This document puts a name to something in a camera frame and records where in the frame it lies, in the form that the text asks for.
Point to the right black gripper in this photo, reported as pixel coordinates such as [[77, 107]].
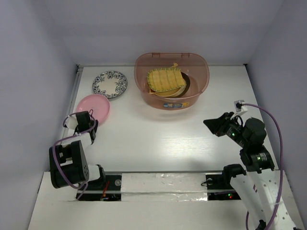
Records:
[[217, 125]]

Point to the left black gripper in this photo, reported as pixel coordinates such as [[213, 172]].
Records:
[[96, 126]]

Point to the pink plastic plate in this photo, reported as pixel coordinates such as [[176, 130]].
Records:
[[99, 104]]

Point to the blue floral ceramic plate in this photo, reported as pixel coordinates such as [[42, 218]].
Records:
[[110, 84]]

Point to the dark rimmed cream plate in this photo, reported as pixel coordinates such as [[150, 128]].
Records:
[[187, 80]]

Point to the round orange plastic plate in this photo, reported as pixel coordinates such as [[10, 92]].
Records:
[[171, 93]]

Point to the rectangular green bamboo tray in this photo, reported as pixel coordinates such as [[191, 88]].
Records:
[[180, 79]]

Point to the boat shaped woven plate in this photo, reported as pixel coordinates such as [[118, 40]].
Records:
[[163, 79]]

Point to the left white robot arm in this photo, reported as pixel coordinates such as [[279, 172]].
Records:
[[67, 160]]

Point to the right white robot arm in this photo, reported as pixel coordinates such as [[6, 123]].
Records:
[[254, 179]]

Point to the translucent pink plastic bin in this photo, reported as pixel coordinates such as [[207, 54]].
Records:
[[194, 65]]

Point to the white foam front panel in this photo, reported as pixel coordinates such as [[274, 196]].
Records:
[[163, 187]]

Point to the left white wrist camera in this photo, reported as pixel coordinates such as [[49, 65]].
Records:
[[70, 122]]

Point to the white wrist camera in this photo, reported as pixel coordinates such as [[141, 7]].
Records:
[[240, 108], [70, 122]]

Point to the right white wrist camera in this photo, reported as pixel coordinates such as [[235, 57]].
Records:
[[240, 108]]

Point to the metal side rail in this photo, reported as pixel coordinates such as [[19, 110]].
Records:
[[71, 103]]

